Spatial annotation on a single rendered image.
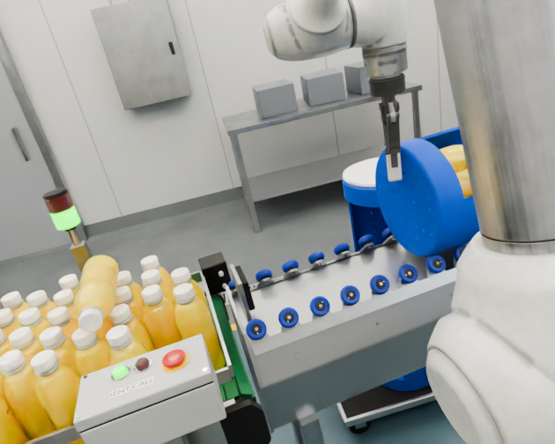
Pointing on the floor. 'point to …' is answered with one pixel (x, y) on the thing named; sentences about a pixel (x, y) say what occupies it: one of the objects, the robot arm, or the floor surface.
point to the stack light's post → (81, 254)
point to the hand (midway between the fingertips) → (394, 166)
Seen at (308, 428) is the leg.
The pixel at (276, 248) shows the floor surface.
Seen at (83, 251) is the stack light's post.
